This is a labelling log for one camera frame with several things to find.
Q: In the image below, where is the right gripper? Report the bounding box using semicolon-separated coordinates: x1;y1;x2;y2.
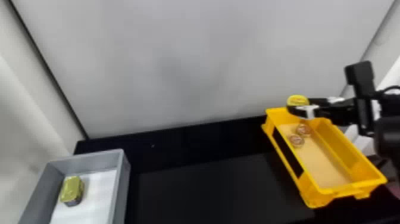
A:
286;96;359;126

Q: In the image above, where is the yellow can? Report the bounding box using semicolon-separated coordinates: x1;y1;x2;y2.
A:
286;94;310;107
59;175;85;208
295;123;313;138
288;134;306;148

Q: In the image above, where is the grey box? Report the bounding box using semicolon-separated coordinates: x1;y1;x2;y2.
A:
18;148;132;224

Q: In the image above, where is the yellow tray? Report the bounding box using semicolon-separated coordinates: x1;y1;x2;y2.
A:
261;107;388;209

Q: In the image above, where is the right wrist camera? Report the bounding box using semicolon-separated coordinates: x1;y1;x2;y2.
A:
344;60;377;137

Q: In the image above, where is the black cable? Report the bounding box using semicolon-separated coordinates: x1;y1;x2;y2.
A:
374;85;400;95

